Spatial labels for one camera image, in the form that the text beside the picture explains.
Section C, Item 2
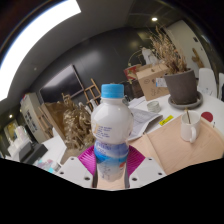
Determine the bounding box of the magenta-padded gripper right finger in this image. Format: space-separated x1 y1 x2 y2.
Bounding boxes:
125 145 167 189

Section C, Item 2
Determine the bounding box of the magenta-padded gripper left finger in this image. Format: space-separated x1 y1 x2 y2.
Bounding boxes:
54 145 98 189

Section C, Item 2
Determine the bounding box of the white blue-capped drink bottle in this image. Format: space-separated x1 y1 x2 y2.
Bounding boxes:
90 83 135 183

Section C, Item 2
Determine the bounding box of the colourful booklet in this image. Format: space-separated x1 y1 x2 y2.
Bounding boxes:
36 159 63 174

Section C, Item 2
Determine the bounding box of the light wooden drawing board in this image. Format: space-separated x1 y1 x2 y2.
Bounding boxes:
96 114 224 191

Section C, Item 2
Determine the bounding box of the black desk device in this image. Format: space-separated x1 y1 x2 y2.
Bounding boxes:
19 143 49 165

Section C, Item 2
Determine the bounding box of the open printed booklet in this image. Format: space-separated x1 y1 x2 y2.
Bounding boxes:
126 96 164 142

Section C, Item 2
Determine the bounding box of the yellow tag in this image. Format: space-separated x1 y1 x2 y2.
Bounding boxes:
158 115 175 127

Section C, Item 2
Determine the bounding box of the white ceramic mug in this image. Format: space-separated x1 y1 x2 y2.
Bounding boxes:
180 110 202 144

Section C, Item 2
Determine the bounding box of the small round white tin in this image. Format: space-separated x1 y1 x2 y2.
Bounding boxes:
146 100 162 114

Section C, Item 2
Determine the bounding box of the white cabinet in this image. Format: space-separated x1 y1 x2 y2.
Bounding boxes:
19 92 51 144

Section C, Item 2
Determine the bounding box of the golden stirring stick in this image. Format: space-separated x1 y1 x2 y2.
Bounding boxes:
184 107 192 124

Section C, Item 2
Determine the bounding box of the grey plant saucer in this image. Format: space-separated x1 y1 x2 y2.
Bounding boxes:
167 91 204 111

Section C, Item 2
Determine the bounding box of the wooden easel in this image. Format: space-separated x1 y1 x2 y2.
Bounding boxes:
83 78 102 113

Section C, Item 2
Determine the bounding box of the flat round red coaster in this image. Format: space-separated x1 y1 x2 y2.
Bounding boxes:
200 111 214 123

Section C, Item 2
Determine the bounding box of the brown cardboard box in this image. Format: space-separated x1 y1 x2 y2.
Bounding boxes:
135 63 171 102

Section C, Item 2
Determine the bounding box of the grey pot with dried plant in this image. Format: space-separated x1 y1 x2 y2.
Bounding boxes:
148 26 198 105

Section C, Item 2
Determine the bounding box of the white plaster statue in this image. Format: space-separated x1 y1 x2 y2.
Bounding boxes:
141 46 159 66

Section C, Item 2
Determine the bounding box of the long ceiling light strip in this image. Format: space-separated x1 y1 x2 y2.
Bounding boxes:
0 0 83 101

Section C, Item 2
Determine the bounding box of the dark wall board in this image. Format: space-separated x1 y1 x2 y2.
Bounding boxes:
39 64 84 104

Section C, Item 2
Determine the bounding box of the wooden wall figure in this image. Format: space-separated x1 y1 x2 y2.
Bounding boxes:
191 47 205 69

